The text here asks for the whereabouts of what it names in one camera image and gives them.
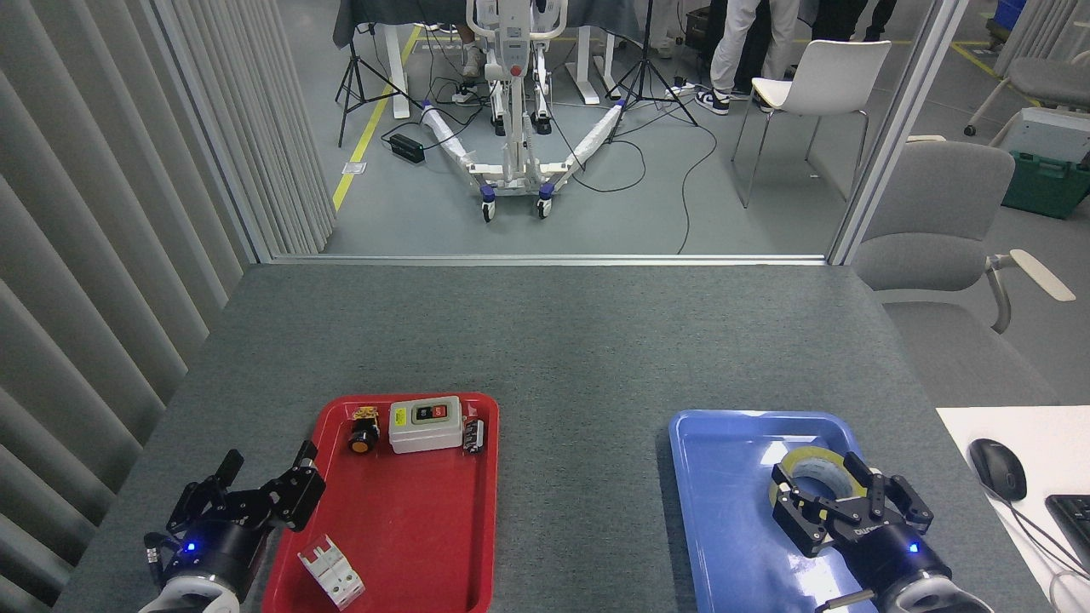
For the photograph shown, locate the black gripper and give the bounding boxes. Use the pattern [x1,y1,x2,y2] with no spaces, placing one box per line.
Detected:
[772,453,951,602]
[160,440,328,599]

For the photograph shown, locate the yellow tape roll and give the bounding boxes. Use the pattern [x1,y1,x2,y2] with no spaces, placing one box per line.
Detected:
[769,445,870,522]

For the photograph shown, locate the white circuit breaker block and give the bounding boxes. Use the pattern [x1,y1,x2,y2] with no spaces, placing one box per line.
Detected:
[296,534,365,611]

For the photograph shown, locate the blue plastic tray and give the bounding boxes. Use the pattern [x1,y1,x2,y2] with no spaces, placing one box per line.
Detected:
[668,410,931,613]

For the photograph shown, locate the black orange push button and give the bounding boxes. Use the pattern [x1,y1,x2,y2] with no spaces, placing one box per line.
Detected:
[347,407,382,455]

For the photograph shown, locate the black computer mouse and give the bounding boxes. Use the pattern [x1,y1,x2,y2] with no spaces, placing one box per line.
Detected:
[969,438,1029,502]

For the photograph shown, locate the red plastic tray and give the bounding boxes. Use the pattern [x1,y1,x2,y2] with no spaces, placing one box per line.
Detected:
[261,392,501,613]

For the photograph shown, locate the black keyboard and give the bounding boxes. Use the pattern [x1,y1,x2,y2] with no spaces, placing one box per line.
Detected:
[1045,495,1090,574]

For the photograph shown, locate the grey vertical blinds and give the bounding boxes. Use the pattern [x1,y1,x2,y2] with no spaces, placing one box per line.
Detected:
[0,0,338,613]

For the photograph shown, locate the grey office armchair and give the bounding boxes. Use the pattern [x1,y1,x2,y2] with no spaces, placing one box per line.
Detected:
[852,140,1077,408]

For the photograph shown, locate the green storage bin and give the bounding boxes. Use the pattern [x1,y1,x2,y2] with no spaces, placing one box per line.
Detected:
[1001,152,1090,221]

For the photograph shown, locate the grey box lid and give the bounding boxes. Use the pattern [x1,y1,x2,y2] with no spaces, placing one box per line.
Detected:
[1012,108,1090,164]

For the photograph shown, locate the black tripod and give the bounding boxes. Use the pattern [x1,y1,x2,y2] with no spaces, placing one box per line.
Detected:
[606,0,699,144]
[335,0,424,148]

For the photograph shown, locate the white plastic chair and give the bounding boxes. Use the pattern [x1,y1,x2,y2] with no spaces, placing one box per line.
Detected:
[731,40,892,209]

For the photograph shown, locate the white wheeled stand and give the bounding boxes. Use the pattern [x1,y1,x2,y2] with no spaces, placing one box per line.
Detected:
[420,0,628,222]

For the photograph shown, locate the grey upholstered chair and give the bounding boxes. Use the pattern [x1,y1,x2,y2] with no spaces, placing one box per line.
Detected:
[964,53,1090,137]

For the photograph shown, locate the person in pale trousers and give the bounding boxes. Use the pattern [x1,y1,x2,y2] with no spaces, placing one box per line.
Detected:
[695,0,801,117]

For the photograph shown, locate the person in dark trousers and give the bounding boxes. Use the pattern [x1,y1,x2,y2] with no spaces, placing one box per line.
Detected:
[809,0,898,43]

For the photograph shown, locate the black mouse cable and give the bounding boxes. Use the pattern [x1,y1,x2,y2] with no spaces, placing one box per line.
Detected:
[988,487,1090,581]

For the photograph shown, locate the white two-button switch box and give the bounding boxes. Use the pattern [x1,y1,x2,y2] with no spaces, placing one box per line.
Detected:
[389,396,464,455]

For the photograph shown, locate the black floor cable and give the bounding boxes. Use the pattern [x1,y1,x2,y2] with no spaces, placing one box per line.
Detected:
[677,94,721,255]

